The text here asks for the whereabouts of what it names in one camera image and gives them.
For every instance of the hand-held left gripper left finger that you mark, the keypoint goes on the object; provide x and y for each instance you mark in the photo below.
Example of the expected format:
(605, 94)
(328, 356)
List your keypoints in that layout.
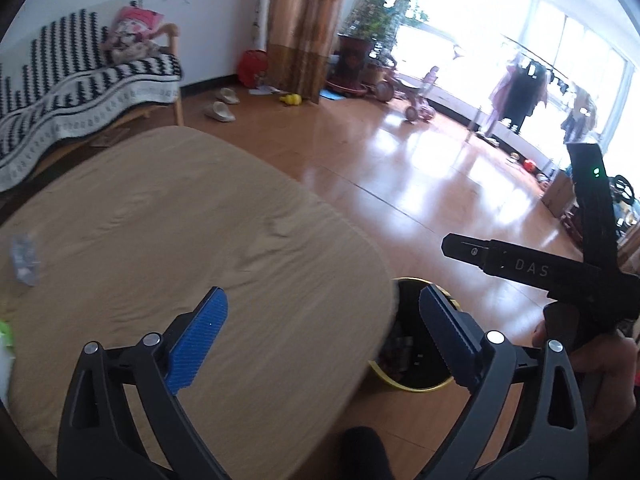
(197, 340)

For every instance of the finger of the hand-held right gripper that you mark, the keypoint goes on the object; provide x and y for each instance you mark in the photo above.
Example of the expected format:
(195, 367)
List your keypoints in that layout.
(465, 250)

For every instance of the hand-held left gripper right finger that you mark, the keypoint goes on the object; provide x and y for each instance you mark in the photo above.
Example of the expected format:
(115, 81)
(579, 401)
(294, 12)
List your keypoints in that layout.
(447, 332)

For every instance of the black yellow trash bin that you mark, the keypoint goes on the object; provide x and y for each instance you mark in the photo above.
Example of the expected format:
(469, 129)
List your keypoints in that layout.
(406, 305)

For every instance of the person's right hand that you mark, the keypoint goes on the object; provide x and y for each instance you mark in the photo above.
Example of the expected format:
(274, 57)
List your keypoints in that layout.
(610, 370)

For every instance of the brown low cabinet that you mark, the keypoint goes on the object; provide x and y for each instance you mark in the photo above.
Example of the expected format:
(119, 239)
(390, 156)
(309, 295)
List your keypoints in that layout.
(557, 195)

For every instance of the black steering wheel toy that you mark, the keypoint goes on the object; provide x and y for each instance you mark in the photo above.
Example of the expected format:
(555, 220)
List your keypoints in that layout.
(624, 190)

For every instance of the clothes drying rack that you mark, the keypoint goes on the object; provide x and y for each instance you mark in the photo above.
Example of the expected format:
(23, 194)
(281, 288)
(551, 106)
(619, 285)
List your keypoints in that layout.
(474, 127)

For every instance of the pink tricycle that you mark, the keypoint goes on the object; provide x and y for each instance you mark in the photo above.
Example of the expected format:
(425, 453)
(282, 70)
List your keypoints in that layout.
(417, 110)

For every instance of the pink hanging garment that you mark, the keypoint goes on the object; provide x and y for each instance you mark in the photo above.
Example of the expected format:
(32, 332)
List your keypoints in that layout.
(497, 92)

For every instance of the black hanging garment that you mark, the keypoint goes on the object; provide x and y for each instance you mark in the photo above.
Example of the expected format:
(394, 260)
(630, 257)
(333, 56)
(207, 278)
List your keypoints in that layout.
(522, 95)

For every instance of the grey hanging garments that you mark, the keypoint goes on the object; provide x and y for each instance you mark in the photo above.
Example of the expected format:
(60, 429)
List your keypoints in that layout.
(580, 115)

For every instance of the clear plastic wrapper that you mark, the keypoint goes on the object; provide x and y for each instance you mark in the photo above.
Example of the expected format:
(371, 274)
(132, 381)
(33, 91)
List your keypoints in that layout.
(25, 260)

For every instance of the yellow green packet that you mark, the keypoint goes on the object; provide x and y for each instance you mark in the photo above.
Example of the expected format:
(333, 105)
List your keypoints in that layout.
(4, 335)

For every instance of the red plant trolley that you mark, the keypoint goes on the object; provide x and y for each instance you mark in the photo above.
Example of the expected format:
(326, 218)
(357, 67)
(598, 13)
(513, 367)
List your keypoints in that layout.
(347, 91)

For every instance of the blue mat piece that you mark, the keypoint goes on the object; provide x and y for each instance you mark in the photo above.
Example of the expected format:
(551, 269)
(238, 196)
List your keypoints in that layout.
(330, 94)

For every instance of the dark red plant pot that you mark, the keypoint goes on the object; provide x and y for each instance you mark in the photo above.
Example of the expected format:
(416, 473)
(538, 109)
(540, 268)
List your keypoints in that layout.
(352, 60)

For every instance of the beige slipper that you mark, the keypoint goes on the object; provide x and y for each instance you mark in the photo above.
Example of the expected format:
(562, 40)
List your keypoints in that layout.
(228, 96)
(219, 112)

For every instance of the yellow toy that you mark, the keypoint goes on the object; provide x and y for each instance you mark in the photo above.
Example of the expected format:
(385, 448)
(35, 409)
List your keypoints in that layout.
(291, 99)

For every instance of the green potted plant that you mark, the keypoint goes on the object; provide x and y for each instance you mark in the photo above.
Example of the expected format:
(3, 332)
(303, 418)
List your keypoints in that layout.
(380, 10)

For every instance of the white paper scraps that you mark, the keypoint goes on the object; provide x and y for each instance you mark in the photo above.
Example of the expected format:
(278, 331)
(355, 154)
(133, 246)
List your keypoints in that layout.
(264, 90)

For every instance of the brown curtain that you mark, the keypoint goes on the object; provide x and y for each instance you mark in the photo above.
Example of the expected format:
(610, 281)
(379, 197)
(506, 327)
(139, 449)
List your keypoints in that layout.
(305, 25)

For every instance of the red bag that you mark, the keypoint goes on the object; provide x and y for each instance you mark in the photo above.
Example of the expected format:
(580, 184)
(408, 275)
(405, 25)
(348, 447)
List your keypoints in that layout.
(252, 67)

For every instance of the sofa with striped blanket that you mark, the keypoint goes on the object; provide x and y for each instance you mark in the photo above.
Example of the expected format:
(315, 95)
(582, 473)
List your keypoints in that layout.
(60, 90)

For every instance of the beige plush toy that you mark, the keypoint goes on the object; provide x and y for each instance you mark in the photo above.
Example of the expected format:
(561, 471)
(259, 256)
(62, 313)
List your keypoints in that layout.
(130, 50)

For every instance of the pink cartoon cushion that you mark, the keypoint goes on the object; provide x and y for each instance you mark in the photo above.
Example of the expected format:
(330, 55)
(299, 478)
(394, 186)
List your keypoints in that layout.
(137, 22)

